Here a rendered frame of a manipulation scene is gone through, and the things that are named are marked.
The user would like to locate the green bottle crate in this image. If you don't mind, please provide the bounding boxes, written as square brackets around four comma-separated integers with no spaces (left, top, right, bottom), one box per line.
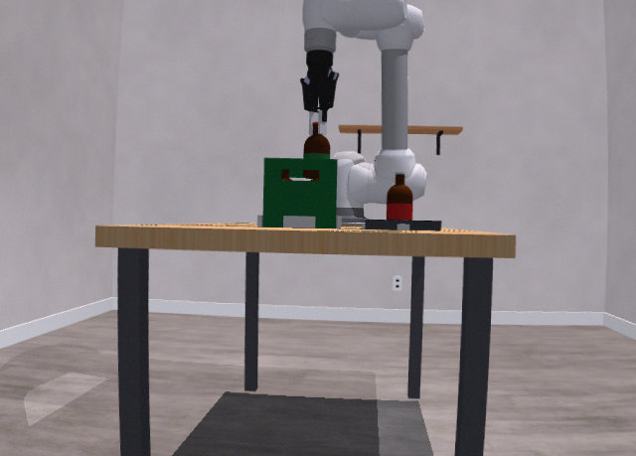
[262,158,338,228]

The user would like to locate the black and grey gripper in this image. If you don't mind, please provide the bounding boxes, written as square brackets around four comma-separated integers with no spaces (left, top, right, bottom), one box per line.
[300,50,339,135]

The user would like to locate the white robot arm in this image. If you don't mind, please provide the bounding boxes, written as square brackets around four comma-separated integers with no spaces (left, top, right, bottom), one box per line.
[302,0,427,223]

